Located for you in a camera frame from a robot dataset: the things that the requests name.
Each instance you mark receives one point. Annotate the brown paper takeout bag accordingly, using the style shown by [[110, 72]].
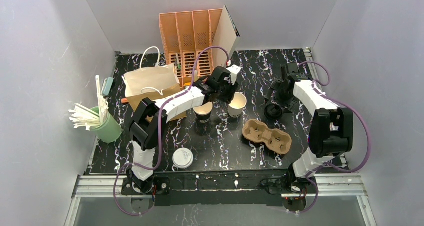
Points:
[[155, 82]]

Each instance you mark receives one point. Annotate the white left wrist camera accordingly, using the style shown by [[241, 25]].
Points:
[[234, 71]]

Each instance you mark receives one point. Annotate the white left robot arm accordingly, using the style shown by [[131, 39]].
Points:
[[151, 117]]

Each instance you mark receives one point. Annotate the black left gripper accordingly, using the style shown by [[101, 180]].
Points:
[[228, 92]]

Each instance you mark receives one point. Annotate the white plastic cup lid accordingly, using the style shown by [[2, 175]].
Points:
[[183, 158]]

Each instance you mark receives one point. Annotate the white paper coffee cup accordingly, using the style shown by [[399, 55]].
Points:
[[237, 105]]

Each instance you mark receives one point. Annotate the teal eraser case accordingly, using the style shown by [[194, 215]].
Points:
[[107, 86]]

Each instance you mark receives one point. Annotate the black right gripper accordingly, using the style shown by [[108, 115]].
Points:
[[278, 98]]

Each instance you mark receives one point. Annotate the green cup holder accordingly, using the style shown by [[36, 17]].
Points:
[[109, 131]]

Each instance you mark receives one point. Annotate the black paper coffee cup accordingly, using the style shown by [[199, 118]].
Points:
[[203, 113]]

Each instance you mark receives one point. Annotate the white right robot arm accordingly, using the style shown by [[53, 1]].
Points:
[[331, 129]]

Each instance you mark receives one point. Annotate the orange desktop file organizer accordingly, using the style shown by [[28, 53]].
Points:
[[184, 36]]

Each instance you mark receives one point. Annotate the white board panel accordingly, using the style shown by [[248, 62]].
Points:
[[227, 37]]

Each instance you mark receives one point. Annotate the white wrapped straws bundle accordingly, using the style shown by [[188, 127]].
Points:
[[82, 116]]

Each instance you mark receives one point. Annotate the black cup lid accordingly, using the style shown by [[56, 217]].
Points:
[[273, 111]]

